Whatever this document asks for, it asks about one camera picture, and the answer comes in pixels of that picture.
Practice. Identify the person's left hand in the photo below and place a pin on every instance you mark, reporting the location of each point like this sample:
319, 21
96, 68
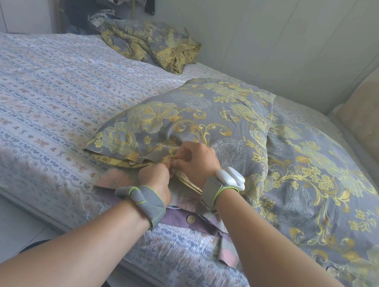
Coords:
156, 182

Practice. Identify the grey yellow floral pillow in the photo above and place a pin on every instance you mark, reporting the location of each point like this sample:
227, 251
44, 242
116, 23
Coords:
195, 118
323, 197

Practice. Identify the person's right hand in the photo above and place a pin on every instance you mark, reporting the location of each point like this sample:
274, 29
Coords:
199, 165

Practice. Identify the pile of dark clothes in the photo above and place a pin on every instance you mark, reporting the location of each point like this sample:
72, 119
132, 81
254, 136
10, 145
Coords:
78, 10

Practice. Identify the person's right thumb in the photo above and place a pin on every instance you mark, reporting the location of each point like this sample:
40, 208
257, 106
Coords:
179, 164

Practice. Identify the grey mattress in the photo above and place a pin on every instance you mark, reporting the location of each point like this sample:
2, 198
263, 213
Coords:
362, 151

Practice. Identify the person's left forearm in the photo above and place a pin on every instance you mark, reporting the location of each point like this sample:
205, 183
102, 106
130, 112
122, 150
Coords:
71, 254

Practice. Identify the white wrist tracker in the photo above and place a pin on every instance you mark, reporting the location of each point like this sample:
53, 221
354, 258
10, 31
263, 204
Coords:
230, 178

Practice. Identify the person's right forearm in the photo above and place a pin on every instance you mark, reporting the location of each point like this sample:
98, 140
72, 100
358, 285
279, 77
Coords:
281, 268

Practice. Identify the pink purple buttoned pillowcase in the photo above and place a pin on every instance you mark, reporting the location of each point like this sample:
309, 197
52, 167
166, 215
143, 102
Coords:
182, 209

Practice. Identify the blue pink patterned bed sheet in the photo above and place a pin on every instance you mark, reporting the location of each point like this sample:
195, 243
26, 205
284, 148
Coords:
44, 98

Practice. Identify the folded grey yellow floral quilt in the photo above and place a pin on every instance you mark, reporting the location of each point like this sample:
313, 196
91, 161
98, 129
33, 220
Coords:
153, 44

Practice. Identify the person's left fingers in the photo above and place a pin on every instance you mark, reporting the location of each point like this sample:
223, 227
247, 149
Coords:
156, 167

